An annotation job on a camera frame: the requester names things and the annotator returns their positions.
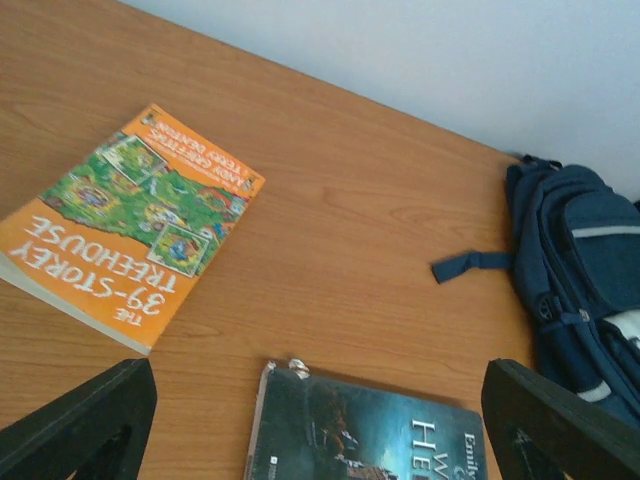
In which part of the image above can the Wuthering Heights teal book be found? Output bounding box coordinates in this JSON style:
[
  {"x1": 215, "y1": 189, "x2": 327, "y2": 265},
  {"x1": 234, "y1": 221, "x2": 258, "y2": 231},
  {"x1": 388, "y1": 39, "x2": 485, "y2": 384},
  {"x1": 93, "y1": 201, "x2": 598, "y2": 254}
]
[{"x1": 244, "y1": 359, "x2": 488, "y2": 479}]

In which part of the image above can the navy blue backpack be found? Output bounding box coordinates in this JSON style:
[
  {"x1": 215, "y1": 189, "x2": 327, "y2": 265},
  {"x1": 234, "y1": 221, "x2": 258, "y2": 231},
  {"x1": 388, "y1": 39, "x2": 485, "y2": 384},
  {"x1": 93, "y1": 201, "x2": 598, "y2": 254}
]
[{"x1": 431, "y1": 155, "x2": 639, "y2": 427}]

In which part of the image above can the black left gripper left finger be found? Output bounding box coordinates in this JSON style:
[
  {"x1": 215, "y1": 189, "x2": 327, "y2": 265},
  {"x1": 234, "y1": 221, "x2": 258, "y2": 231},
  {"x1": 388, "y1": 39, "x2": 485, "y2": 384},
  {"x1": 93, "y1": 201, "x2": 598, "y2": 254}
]
[{"x1": 1, "y1": 359, "x2": 157, "y2": 479}]

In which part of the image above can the orange treehouse paperback book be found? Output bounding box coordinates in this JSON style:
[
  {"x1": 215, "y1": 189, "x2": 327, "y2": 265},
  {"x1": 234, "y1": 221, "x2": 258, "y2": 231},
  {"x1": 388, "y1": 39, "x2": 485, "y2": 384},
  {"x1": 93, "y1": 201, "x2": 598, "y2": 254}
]
[{"x1": 1, "y1": 104, "x2": 265, "y2": 355}]

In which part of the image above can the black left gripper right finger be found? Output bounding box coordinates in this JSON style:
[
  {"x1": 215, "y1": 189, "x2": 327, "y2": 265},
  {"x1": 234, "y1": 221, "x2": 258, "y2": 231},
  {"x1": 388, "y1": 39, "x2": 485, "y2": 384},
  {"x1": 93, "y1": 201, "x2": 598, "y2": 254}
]
[{"x1": 481, "y1": 359, "x2": 639, "y2": 479}]

